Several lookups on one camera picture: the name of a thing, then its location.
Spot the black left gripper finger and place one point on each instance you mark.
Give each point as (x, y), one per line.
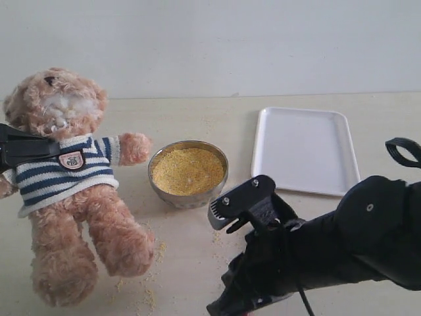
(18, 147)

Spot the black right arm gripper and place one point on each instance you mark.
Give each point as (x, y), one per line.
(263, 274)

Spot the tan teddy bear striped shirt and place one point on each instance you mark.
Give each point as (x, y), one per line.
(72, 199)

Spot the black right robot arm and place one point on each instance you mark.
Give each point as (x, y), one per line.
(373, 234)

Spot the steel bowl of yellow grain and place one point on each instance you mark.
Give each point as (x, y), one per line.
(188, 174)

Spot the white rectangular plastic tray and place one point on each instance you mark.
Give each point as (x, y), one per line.
(305, 150)

